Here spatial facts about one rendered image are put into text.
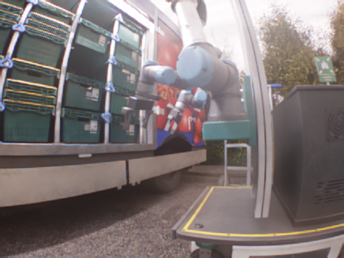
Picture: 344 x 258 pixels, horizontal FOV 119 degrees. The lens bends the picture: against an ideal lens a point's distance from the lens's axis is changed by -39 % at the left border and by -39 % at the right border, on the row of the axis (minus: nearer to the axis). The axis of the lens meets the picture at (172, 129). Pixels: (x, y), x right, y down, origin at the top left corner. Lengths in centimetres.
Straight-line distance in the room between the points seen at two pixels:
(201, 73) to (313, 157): 48
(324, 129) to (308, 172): 16
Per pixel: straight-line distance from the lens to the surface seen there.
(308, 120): 65
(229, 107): 56
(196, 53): 49
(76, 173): 116
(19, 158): 106
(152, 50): 195
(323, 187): 70
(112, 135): 153
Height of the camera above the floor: 66
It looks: 4 degrees up
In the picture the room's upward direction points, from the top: 1 degrees counter-clockwise
